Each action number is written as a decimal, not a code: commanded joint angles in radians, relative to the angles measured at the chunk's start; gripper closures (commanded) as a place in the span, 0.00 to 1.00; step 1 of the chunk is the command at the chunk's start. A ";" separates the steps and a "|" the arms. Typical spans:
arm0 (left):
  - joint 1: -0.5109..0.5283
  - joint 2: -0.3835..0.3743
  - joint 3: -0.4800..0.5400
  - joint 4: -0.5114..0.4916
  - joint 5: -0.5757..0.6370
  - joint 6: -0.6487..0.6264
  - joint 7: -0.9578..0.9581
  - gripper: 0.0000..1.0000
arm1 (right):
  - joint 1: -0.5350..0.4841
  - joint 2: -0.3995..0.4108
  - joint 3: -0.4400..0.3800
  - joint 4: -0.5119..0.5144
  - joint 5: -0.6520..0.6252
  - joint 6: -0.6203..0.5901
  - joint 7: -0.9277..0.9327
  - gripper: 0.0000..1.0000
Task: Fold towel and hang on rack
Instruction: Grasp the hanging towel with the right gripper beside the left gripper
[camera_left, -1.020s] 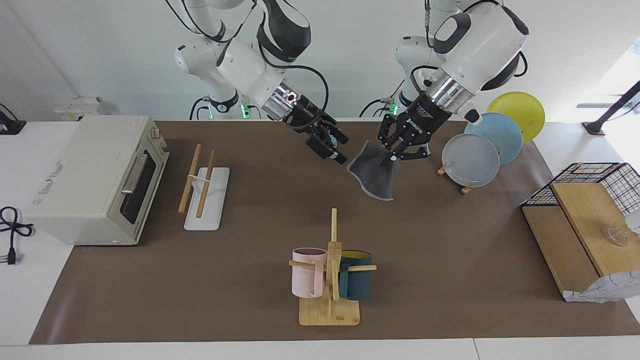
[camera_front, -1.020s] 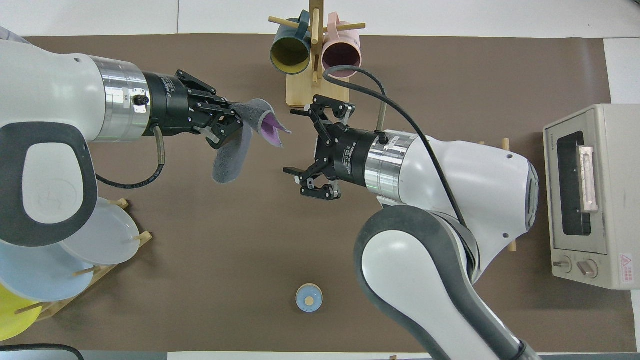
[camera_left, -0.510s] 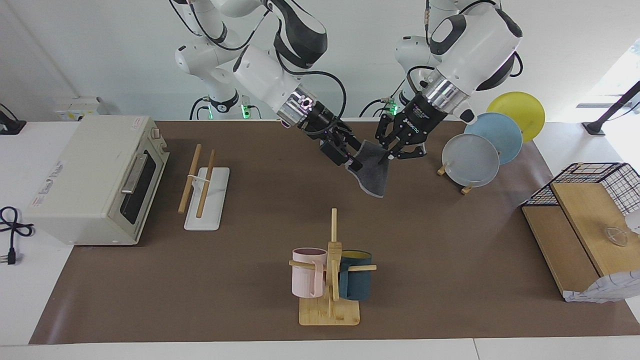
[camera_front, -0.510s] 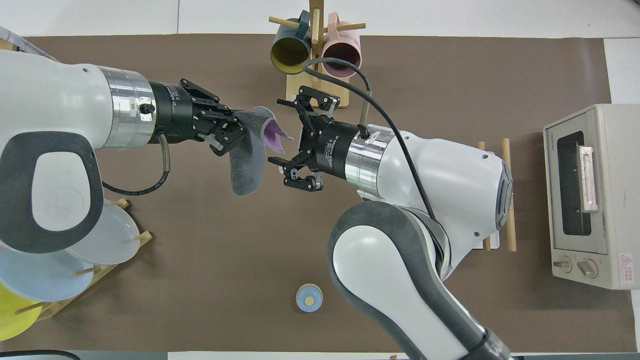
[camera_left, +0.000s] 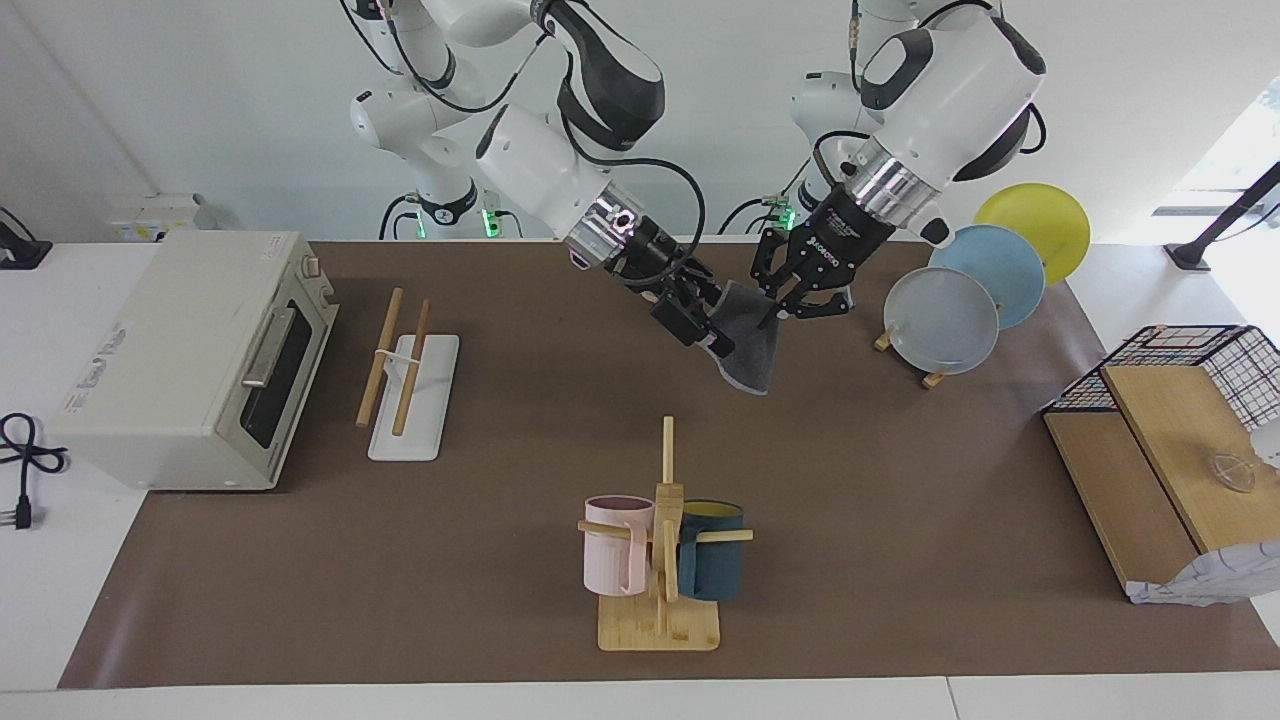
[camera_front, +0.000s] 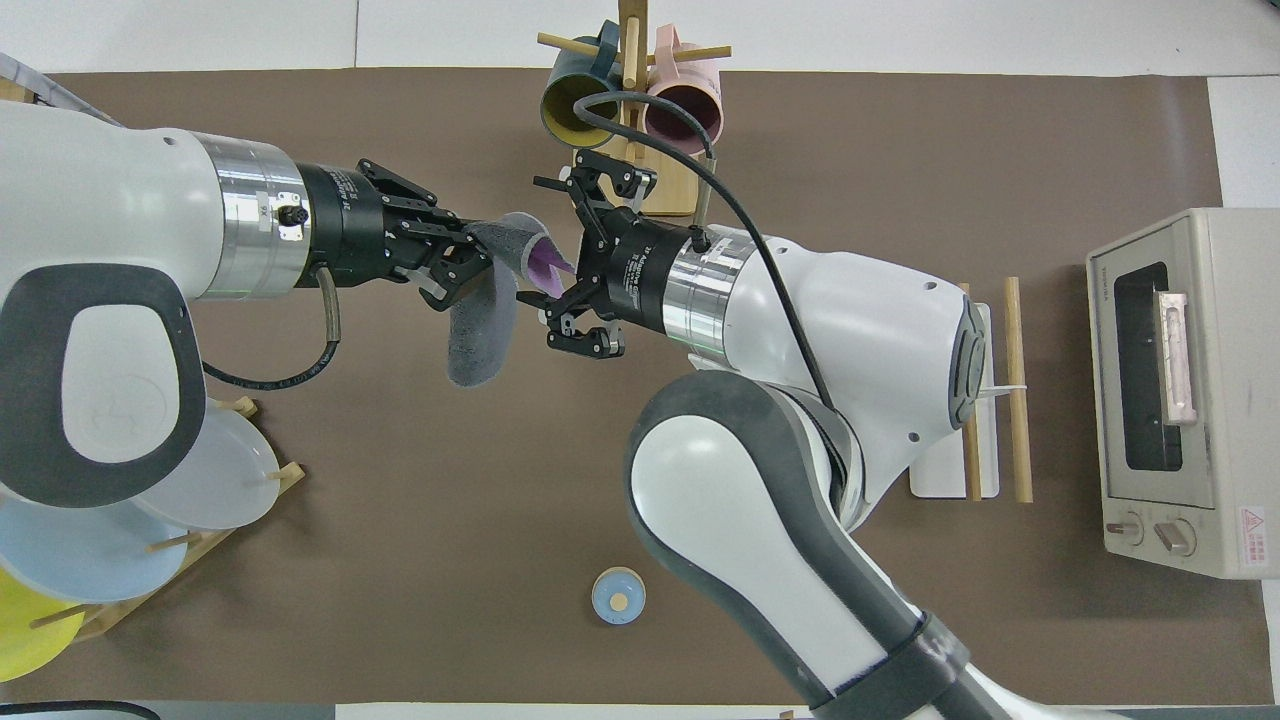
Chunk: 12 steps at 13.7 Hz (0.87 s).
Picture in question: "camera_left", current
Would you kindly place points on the wooden towel rack white base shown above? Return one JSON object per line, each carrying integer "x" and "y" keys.
{"x": 415, "y": 420}

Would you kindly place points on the light blue plate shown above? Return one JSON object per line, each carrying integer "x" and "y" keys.
{"x": 1000, "y": 265}

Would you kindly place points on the wooden plate rack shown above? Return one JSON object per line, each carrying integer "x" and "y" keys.
{"x": 935, "y": 379}

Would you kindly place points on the grey plate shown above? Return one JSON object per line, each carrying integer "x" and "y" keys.
{"x": 940, "y": 320}

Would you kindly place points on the purple and grey towel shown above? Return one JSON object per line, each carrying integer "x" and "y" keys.
{"x": 750, "y": 350}

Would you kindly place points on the beige toaster oven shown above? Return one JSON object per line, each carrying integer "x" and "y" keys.
{"x": 160, "y": 380}

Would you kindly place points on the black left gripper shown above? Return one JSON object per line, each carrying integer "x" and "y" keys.
{"x": 840, "y": 245}

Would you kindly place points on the dark teal mug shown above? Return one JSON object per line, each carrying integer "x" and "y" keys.
{"x": 715, "y": 570}

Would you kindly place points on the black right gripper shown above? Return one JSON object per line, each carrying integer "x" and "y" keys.
{"x": 650, "y": 260}

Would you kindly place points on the wooden mug tree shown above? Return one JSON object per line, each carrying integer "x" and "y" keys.
{"x": 660, "y": 625}

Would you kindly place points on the yellow plate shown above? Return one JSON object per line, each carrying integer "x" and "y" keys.
{"x": 1040, "y": 215}

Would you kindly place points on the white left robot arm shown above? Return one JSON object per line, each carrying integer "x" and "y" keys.
{"x": 950, "y": 90}

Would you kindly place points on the brown table mat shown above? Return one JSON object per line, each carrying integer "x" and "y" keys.
{"x": 500, "y": 450}

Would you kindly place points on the pink mug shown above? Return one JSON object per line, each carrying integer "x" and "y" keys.
{"x": 610, "y": 560}

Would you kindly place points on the white power box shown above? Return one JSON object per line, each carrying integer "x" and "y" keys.
{"x": 160, "y": 215}

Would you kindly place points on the black clamp base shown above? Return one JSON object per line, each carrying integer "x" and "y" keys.
{"x": 20, "y": 255}

